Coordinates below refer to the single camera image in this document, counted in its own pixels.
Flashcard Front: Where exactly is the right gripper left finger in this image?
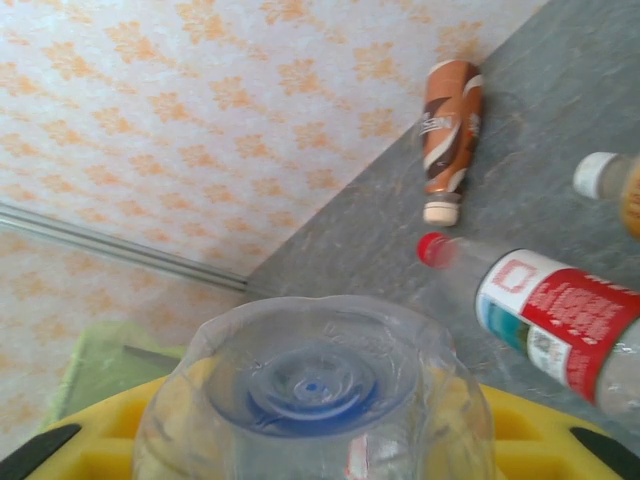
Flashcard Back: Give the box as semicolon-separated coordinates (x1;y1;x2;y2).
0;375;169;480

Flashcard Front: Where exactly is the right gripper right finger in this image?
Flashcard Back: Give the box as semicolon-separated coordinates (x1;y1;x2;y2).
478;383;640;480

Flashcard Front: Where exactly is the red cap clear bottle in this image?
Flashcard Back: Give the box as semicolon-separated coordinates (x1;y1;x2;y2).
417;232;640;419

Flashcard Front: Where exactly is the clear bottle red white label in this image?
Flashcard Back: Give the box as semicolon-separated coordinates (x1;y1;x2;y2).
130;293;497;480

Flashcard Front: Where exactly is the red snack box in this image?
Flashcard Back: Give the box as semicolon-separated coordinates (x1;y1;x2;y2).
572;151;640;244

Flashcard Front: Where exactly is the brown coffee drink bottle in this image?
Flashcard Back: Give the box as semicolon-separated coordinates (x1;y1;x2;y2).
421;58;485;227

